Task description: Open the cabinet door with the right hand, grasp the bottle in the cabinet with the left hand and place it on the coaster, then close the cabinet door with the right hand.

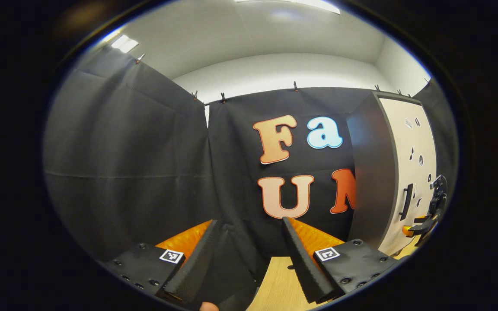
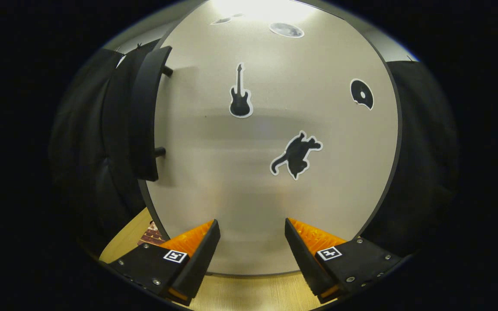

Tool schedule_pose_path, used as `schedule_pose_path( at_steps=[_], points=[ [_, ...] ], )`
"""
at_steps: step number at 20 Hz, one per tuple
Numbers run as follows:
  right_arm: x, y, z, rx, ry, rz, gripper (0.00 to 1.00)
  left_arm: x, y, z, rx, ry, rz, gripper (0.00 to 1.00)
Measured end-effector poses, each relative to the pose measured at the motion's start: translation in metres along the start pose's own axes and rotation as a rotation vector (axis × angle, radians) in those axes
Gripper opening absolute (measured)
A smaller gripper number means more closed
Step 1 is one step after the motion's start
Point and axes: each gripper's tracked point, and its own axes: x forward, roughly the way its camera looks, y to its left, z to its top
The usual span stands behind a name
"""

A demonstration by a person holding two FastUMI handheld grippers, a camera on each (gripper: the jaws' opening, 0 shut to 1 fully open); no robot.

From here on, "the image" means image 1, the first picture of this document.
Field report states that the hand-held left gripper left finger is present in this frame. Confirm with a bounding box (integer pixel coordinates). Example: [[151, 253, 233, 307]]
[[102, 219, 221, 308]]

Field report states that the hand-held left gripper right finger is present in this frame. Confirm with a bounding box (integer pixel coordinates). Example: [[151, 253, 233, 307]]
[[281, 216, 399, 304]]

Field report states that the black cabinet door handle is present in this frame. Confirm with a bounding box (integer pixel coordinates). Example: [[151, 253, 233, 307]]
[[399, 183, 414, 222]]

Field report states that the white cabinet door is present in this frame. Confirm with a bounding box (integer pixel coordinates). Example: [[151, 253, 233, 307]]
[[378, 97, 437, 256]]

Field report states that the dark grey cabinet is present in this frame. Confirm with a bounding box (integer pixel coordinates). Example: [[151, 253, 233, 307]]
[[346, 91, 437, 255]]

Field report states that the black backdrop cloth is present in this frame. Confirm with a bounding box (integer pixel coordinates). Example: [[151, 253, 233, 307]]
[[44, 45, 459, 309]]

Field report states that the row of backdrop clamps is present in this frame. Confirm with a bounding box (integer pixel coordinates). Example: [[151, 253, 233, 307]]
[[136, 53, 431, 104]]

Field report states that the small ceiling light panel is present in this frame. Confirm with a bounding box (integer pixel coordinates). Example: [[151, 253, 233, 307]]
[[111, 35, 139, 54]]

